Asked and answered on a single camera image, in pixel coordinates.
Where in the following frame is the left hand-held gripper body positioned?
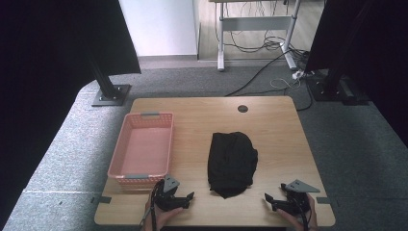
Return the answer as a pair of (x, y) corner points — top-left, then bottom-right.
(152, 174), (181, 213)

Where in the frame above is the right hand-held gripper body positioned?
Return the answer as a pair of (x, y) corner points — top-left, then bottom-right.
(278, 178), (321, 216)

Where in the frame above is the pink plastic basket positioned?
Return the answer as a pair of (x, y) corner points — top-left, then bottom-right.
(107, 111), (175, 187)

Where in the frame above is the black cloth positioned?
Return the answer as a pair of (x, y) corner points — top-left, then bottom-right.
(207, 131), (259, 200)

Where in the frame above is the person's right hand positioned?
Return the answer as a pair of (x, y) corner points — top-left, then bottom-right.
(276, 193), (319, 231)

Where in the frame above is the person's left hand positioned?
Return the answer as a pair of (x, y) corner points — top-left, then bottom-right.
(142, 192), (185, 231)

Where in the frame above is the black metal stand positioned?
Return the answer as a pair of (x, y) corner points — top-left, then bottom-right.
(88, 57), (133, 108)
(308, 66), (371, 107)

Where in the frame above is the black curtain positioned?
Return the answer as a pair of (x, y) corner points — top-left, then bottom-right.
(0, 0), (142, 222)
(304, 0), (408, 147)

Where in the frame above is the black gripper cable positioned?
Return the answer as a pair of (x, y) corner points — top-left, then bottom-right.
(149, 180), (166, 231)
(296, 195), (313, 231)

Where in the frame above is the thin white cable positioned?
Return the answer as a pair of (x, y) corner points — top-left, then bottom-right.
(269, 77), (302, 91)

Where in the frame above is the long black floor cable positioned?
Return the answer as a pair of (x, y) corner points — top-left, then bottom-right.
(224, 47), (294, 97)

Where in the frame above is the tangle of black cables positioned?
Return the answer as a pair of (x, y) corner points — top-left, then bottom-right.
(220, 0), (311, 64)

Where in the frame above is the white desk frame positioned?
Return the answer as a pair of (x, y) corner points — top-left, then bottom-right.
(210, 0), (303, 72)

